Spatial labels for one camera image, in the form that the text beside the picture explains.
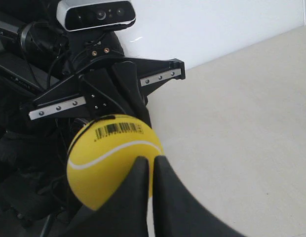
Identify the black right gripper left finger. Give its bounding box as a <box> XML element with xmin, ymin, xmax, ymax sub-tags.
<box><xmin>64</xmin><ymin>157</ymin><xmax>149</xmax><ymax>237</ymax></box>

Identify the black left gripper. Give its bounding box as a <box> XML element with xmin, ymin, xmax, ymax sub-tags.
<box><xmin>28</xmin><ymin>57</ymin><xmax>185</xmax><ymax>127</ymax></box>

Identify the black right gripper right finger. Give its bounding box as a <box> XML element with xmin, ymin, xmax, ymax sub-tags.
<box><xmin>153</xmin><ymin>156</ymin><xmax>243</xmax><ymax>237</ymax></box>

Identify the yellow foam tennis ball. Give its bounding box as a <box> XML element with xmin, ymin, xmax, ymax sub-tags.
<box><xmin>67</xmin><ymin>114</ymin><xmax>164</xmax><ymax>210</ymax></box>

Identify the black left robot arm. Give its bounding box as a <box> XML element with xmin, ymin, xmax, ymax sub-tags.
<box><xmin>0</xmin><ymin>0</ymin><xmax>185</xmax><ymax>141</ymax></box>

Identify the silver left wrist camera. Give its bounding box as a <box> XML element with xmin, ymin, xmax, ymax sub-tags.
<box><xmin>56</xmin><ymin>0</ymin><xmax>136</xmax><ymax>32</ymax></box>

